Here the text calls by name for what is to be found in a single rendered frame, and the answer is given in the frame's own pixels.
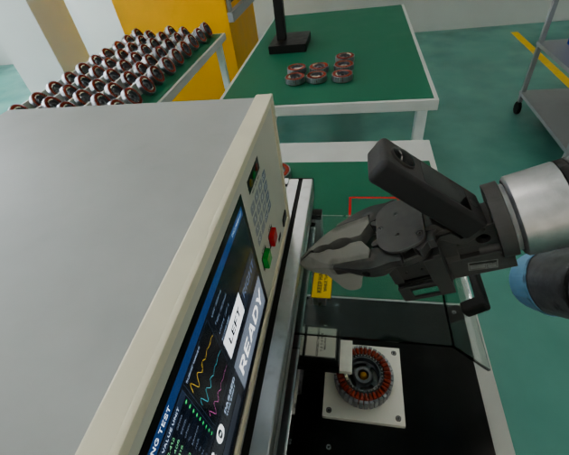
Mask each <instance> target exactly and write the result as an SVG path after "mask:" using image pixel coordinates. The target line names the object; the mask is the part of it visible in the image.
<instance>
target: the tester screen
mask: <svg viewBox="0 0 569 455"><path fill-rule="evenodd" d="M251 250H252V246H251V243H250V240H249V236H248V232H247V226H246V222H245V220H244V216H243V212H242V208H241V206H240V209H239V212H238V215H237V218H236V220H235V223H234V226H233V228H232V230H231V233H230V235H229V240H228V242H227V244H226V247H225V249H224V252H223V255H222V257H221V259H220V262H219V266H218V269H217V271H216V273H215V276H214V278H213V281H212V284H211V286H210V290H209V292H208V295H207V298H206V300H205V302H204V304H203V307H202V310H201V314H200V317H199V318H198V321H197V324H196V326H195V329H194V332H193V333H192V336H191V340H190V343H189V346H188V347H187V350H186V353H185V355H184V358H183V361H182V364H181V367H180V369H179V372H178V375H177V377H176V379H175V382H174V384H173V389H172V391H171V393H170V396H169V398H168V401H167V404H166V406H165V408H164V411H163V415H162V418H161V420H160V422H159V425H158V427H157V430H156V433H155V435H154V439H153V441H152V444H151V447H150V449H149V451H148V454H147V455H210V453H211V450H212V446H213V442H214V439H215V435H216V432H217V429H218V425H219V419H220V416H221V417H222V419H223V420H224V421H225V423H226V424H227V426H228V427H227V430H226V434H225V438H224V441H223V445H222V449H221V453H220V455H223V452H224V448H225V444H226V440H227V437H228V433H229V426H230V423H231V418H232V414H233V411H234V407H235V403H236V400H237V396H238V394H239V396H240V398H241V402H240V407H239V410H238V418H237V421H236V425H235V429H234V433H233V437H232V441H231V445H230V449H229V455H231V453H232V450H233V445H234V441H235V437H236V433H237V429H238V422H239V417H240V414H241V410H242V405H243V402H244V397H245V393H246V390H247V383H246V387H245V389H244V387H243V385H242V384H241V382H240V379H239V377H238V374H237V372H236V370H235V368H234V366H235V362H236V358H237V354H238V349H239V345H240V341H241V338H242V334H243V331H244V328H245V324H246V320H247V315H248V311H249V307H250V303H251V300H252V297H253V293H254V290H255V286H256V282H257V277H258V276H259V274H258V270H257V269H256V271H255V275H254V279H253V282H252V285H251V289H250V292H249V296H248V299H247V305H246V308H245V311H244V315H243V319H242V321H241V325H240V329H239V332H238V338H237V341H236V345H235V348H234V351H233V355H232V359H230V357H229V353H228V352H227V350H226V348H225V346H224V344H223V341H224V338H225V335H226V332H227V329H228V325H229V321H230V317H231V314H232V312H233V308H234V305H235V302H236V299H237V296H238V290H239V287H240V285H241V281H242V278H243V275H244V272H245V269H246V266H247V260H248V258H249V255H250V251H251ZM252 254H253V250H252ZM253 257H254V254H253ZM254 261H255V265H256V267H257V264H256V260H255V258H254ZM265 306H266V302H265V305H264V309H263V313H262V317H261V321H260V325H259V329H258V333H257V338H258V334H259V331H260V326H261V322H262V318H263V314H264V310H265ZM256 345H257V340H256V344H255V348H254V352H253V357H254V354H255V350H256ZM253 357H252V360H251V364H250V369H249V372H248V376H247V382H248V378H249V374H250V370H251V366H252V362H253Z"/></svg>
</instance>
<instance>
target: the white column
mask: <svg viewBox="0 0 569 455"><path fill-rule="evenodd" d="M0 43H1V45H2V46H3V48H4V50H5V52H6V53H7V55H8V57H9V58H10V60H11V62H12V63H13V65H14V66H15V68H16V69H17V71H18V72H19V74H20V76H21V77H22V79H23V81H24V83H25V84H26V86H27V88H28V89H29V90H30V91H31V93H33V92H41V91H43V90H44V89H46V85H47V84H48V83H49V82H50V81H58V80H59V79H61V76H62V74H63V73H64V72H66V71H71V72H72V71H74V70H75V69H76V66H77V65H78V64H79V63H80V62H84V63H86V62H88V61H89V57H90V56H89V53H88V51H87V49H86V47H85V44H84V42H83V41H82V39H81V37H80V35H79V32H78V29H77V27H76V25H75V23H74V22H73V20H72V18H71V15H70V12H69V10H68V8H67V6H66V5H65V3H64V0H0Z"/></svg>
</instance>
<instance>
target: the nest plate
mask: <svg viewBox="0 0 569 455"><path fill-rule="evenodd" d="M366 347H370V348H372V350H373V348H374V349H376V350H377V352H378V351H379V352H380V353H381V355H382V354H383V355H384V356H385V358H387V360H388V362H389V363H390V365H391V366H392V369H393V371H392V372H393V373H394V384H393V387H392V391H391V394H390V396H389V398H388V399H387V400H386V401H385V402H384V403H383V404H382V405H381V406H378V407H377V408H374V406H373V409H369V408H368V409H364V406H363V408H362V409H359V405H358V408H357V407H354V406H353V405H350V404H349V402H346V401H344V399H342V397H341V396H340V394H339V393H338V390H337V389H336V385H335V383H334V373H329V372H325V379H324V391H323V404H322V418H325V419H332V420H340V421H347V422H354V423H367V424H375V425H382V426H389V427H396V428H403V429H405V427H406V418H405V407H404V397H403V387H402V376H401V365H400V354H399V348H384V347H373V346H366ZM370 371H371V373H372V375H373V380H374V381H378V377H377V374H376V372H375V371H374V370H373V369H372V368H371V369H370ZM349 380H350V382H351V383H352V384H353V385H354V386H356V383H355V381H354V379H353V375H349Z"/></svg>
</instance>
